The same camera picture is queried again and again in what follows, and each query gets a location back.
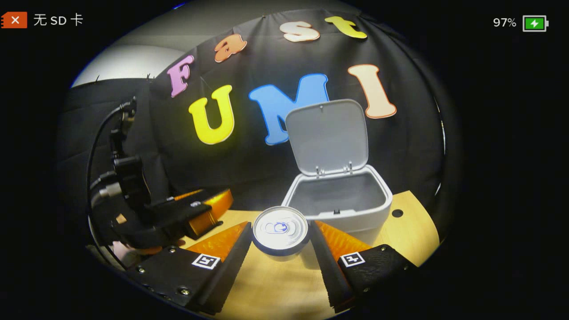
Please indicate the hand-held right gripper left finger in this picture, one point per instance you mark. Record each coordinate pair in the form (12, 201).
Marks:
(231, 271)

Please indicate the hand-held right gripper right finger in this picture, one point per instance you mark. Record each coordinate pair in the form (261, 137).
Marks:
(333, 273)

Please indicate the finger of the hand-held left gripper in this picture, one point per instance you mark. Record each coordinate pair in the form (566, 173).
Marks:
(202, 224)
(220, 202)

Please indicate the blue pop can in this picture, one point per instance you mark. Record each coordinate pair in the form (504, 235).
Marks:
(280, 229)

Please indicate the white desktop garbage bin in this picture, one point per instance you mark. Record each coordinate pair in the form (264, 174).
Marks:
(329, 138)

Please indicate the wooden desktop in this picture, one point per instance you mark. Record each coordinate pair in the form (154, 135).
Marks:
(413, 235)

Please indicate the black backdrop cloth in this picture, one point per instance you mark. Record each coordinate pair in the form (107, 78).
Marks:
(222, 169)

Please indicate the black desk grommet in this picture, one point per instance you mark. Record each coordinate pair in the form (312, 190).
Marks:
(397, 213)

